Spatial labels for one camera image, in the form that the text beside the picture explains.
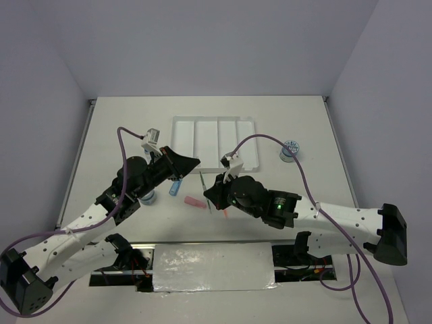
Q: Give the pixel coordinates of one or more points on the silver foil panel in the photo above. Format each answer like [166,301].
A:
[213,267]

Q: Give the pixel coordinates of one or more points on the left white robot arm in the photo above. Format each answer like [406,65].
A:
[30,278]

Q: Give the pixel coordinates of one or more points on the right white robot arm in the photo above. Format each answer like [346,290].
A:
[321,229]

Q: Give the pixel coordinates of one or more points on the left blue ink jar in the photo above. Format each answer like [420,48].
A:
[149,198]

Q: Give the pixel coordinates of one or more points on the pink highlighter cap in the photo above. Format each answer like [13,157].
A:
[195,202]

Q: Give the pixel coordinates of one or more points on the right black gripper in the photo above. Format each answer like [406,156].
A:
[216,193]

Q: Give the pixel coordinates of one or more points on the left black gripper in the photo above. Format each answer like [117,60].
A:
[182,165]

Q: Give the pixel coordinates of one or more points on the right blue ink jar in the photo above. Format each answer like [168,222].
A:
[289,150]

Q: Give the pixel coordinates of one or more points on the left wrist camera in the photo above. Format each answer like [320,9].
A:
[149,141]

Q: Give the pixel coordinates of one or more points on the blue ink jar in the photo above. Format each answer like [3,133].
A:
[149,198]
[289,150]

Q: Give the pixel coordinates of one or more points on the blue highlighter marker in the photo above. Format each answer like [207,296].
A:
[173,191]

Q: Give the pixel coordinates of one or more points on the white compartment tray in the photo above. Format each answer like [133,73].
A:
[209,138]

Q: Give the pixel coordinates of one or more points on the small blue bottle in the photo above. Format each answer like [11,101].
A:
[147,155]

